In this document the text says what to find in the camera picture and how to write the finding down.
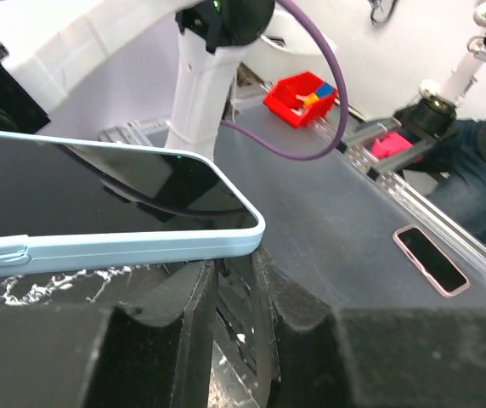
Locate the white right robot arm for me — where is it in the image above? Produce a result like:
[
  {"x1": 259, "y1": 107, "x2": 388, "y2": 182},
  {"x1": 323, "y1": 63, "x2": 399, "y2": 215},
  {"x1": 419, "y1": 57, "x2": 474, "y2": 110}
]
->
[{"x1": 0, "y1": 1, "x2": 274, "y2": 158}]

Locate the pink phone on floor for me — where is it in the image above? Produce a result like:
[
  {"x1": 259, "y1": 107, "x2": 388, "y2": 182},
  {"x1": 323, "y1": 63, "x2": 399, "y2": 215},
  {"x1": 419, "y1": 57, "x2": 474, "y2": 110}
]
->
[{"x1": 393, "y1": 225, "x2": 471, "y2": 298}]

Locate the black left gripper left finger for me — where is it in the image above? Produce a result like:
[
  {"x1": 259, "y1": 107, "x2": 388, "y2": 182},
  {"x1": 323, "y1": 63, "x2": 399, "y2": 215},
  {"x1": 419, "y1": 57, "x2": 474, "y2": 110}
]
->
[{"x1": 0, "y1": 262, "x2": 218, "y2": 407}]

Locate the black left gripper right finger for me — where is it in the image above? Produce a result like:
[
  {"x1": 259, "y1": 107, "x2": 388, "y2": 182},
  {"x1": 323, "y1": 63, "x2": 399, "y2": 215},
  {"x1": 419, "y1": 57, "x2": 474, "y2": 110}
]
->
[{"x1": 251, "y1": 250, "x2": 486, "y2": 407}]

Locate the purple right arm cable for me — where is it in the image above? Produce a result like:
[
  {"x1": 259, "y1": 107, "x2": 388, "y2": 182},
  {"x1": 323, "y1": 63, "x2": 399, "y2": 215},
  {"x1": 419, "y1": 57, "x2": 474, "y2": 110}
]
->
[{"x1": 219, "y1": 0, "x2": 350, "y2": 162}]

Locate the red parts bin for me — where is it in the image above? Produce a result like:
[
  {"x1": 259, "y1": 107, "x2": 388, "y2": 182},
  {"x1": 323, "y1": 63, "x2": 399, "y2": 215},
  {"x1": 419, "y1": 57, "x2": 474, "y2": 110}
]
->
[{"x1": 263, "y1": 71, "x2": 338, "y2": 129}]

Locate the seated person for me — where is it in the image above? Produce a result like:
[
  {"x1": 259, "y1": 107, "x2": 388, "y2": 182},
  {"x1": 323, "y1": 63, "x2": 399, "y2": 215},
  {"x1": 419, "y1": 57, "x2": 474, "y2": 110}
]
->
[{"x1": 427, "y1": 119, "x2": 486, "y2": 243}]

